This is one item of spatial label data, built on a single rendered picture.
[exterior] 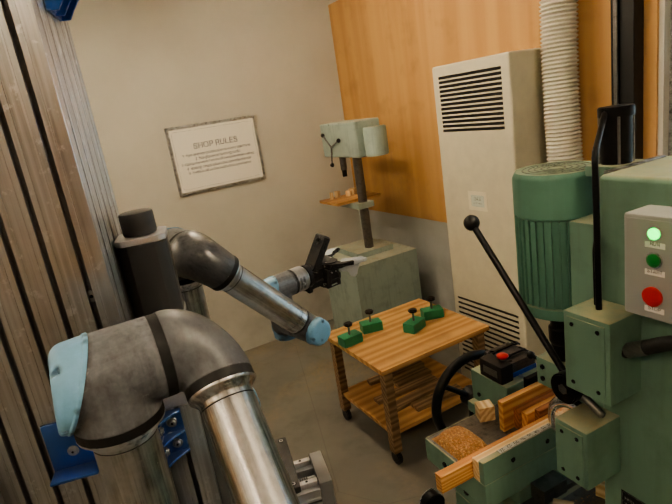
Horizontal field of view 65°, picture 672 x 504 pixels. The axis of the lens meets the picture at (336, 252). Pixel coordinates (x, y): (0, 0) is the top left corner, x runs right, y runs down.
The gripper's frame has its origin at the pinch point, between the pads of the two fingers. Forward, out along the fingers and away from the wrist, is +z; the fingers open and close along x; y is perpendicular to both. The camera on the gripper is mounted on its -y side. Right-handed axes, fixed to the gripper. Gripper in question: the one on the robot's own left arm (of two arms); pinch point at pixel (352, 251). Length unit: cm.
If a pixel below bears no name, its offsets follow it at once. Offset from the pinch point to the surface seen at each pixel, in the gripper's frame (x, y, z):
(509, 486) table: 74, 27, -25
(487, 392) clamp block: 54, 25, -3
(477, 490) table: 70, 27, -31
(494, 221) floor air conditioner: -22, 25, 115
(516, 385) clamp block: 61, 20, -2
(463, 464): 67, 21, -32
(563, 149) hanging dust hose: 7, -13, 122
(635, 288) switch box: 92, -25, -26
